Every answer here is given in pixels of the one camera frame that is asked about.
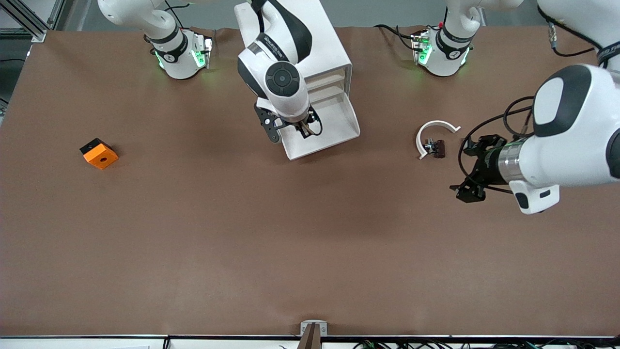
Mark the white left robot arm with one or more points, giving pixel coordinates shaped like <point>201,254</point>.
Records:
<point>571,135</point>

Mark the orange and black box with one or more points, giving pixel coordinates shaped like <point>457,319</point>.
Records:
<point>99,156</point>

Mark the aluminium frame profile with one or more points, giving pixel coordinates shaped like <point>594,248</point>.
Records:
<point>29,24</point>

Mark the white table edge rail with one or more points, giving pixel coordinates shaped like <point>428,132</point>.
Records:
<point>97,343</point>

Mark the brown metal electrical component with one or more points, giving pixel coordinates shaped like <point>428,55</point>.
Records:
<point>437,148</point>

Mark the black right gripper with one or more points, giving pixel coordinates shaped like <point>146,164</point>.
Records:
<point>305,127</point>

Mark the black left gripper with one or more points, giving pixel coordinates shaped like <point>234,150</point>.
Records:
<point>489,163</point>

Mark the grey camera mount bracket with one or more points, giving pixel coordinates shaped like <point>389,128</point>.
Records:
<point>313,327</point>

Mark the brown table cover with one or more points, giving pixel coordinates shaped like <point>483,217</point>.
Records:
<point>310,242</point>

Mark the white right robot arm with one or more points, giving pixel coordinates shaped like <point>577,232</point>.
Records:
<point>281,80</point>

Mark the small black clip component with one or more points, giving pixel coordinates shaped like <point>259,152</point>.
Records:
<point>466,144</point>

